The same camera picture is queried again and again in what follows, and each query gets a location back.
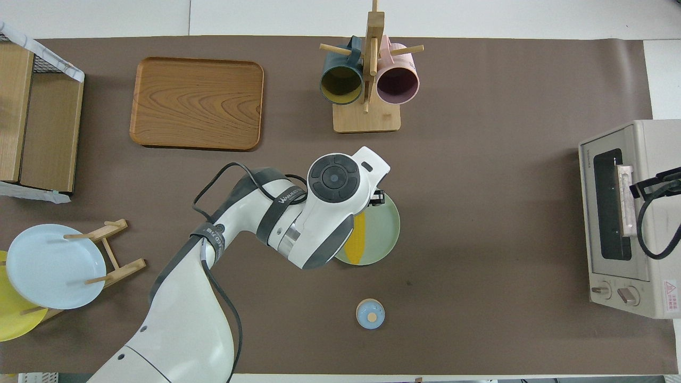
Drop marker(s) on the rectangular wooden tray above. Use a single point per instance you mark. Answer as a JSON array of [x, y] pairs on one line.
[[197, 103]]

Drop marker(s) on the beige toaster oven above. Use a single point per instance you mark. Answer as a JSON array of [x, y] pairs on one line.
[[638, 266]]

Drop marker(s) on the two-level wooden shelf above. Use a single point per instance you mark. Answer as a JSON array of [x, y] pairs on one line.
[[53, 133]]

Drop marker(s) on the yellow plate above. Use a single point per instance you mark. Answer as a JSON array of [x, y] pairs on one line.
[[13, 319]]

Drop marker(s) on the light blue plate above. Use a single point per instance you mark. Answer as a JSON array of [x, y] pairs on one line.
[[48, 271]]

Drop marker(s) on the beige oven knob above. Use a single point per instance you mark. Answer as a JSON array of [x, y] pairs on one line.
[[601, 291], [629, 296]]

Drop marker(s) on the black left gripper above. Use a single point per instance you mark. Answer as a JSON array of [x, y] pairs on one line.
[[378, 198]]

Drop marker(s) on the pink ribbed mug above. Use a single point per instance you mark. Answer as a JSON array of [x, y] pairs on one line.
[[398, 85]]

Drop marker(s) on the brown paper table mat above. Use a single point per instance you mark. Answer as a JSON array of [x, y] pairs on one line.
[[479, 213]]

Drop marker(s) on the oven glass door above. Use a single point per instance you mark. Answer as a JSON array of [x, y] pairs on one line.
[[636, 260]]

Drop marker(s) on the wooden mug tree rack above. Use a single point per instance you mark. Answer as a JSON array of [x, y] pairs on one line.
[[367, 119]]

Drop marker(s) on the dark teal mug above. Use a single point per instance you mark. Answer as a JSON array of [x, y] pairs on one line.
[[340, 88]]

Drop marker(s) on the white plastic crate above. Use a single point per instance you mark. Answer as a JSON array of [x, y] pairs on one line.
[[37, 378]]

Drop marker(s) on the pale green plate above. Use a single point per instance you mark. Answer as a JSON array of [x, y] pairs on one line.
[[383, 234]]

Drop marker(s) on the white checked cloth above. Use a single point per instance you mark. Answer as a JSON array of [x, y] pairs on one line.
[[58, 64], [32, 194]]

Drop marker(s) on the red warning sticker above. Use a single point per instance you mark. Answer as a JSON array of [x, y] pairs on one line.
[[670, 298]]

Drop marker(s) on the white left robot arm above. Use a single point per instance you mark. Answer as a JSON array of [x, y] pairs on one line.
[[186, 330]]

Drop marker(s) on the wooden plate rack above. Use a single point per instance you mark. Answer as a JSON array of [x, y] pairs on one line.
[[125, 270]]

